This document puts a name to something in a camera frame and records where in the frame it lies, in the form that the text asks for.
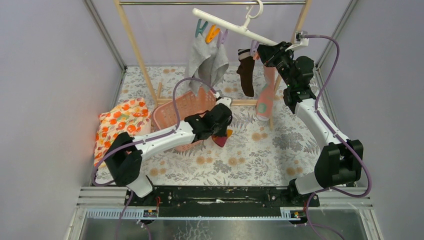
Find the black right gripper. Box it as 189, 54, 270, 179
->
255, 42, 295, 89

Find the purple striped sock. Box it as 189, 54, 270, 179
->
211, 129, 233, 148

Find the pink plastic laundry basket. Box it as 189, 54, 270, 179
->
152, 88, 216, 131

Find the white plastic clip hanger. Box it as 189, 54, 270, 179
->
192, 0, 278, 46

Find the wooden drying rack frame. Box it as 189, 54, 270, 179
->
112, 0, 313, 131

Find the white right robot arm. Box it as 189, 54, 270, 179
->
257, 41, 364, 206

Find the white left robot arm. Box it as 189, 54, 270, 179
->
104, 103, 233, 206

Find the pink hanging sock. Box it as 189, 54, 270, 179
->
256, 66, 276, 122

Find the dark brown hanging sock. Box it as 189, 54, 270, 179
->
236, 49, 255, 97

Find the purple clothespin middle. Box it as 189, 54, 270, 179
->
249, 40, 260, 57

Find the purple clothespin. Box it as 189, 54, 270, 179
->
249, 40, 260, 57
216, 29, 229, 49

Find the floral patterned table mat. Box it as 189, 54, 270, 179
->
117, 66, 320, 186

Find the grey hanging towel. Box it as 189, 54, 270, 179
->
185, 34, 230, 96

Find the orange floral cloth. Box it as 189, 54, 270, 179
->
93, 97, 151, 168

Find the purple clothespin left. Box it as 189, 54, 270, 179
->
216, 29, 229, 49

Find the orange clothespin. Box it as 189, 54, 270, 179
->
205, 24, 221, 44

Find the teal clothespin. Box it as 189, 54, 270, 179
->
195, 18, 209, 38

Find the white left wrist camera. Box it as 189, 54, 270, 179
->
214, 93, 233, 109

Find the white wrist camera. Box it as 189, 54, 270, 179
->
285, 30, 309, 52
214, 93, 233, 109

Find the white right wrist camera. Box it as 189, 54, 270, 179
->
285, 30, 309, 52

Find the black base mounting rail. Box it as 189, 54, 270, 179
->
124, 185, 320, 211

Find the grey slotted cable duct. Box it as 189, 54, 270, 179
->
86, 206, 304, 222

